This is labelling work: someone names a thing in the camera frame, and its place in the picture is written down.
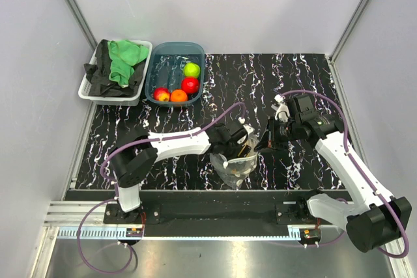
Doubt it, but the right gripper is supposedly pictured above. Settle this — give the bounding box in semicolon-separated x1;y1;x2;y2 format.
254;116;301;153

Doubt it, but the clear polka dot zip bag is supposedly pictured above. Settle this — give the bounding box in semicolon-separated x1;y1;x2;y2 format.
209;124;258;189

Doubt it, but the orange fake fruit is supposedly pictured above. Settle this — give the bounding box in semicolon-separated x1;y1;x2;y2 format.
170;89;188;102

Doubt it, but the red fake apple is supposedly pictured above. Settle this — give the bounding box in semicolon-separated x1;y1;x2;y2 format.
181;77;200;94

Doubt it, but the red yellow fake peach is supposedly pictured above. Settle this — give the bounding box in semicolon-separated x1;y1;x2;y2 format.
152;87;171;102

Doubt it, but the green fake apple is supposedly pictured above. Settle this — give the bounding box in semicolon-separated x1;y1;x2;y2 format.
183;63;201;79

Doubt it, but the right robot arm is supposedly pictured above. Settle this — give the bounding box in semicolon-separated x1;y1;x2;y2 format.
255;90;412;258

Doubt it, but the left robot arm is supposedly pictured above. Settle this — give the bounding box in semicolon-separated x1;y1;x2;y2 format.
108;119;253;223

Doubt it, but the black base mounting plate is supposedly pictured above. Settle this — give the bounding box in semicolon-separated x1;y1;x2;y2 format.
104;191;326;240

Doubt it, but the blue translucent plastic tub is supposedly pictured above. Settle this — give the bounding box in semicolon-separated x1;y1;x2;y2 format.
144;42;205;107

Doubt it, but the green cloth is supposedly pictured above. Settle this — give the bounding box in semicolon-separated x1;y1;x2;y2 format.
108;40;149;88

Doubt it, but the black cloth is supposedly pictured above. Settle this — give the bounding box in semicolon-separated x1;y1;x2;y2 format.
84;39;145;98

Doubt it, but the white plastic basket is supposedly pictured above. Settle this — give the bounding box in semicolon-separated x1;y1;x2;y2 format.
78;39;152;106

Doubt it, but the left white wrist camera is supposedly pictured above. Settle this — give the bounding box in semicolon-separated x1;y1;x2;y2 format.
235;117;254;145

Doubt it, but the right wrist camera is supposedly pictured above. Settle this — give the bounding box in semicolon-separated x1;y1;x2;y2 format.
271;94;290;122

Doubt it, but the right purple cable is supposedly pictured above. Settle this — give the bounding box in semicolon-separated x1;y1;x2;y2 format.
270;90;411;259

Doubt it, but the purple cable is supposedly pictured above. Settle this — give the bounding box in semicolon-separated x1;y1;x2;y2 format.
270;90;411;259
76;102;247;273

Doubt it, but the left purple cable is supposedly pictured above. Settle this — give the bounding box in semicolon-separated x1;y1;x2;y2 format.
76;102;247;273

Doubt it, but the slotted cable duct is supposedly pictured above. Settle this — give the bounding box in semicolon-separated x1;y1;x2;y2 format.
57;227;305;240

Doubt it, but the left aluminium frame post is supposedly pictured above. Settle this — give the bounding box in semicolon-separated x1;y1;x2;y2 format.
65;0;98;49

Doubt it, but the aluminium frame post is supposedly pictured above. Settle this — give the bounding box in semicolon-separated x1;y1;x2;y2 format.
329;0;371;63
65;0;98;49

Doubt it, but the right aluminium frame post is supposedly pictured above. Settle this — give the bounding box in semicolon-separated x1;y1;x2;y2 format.
329;0;371;63

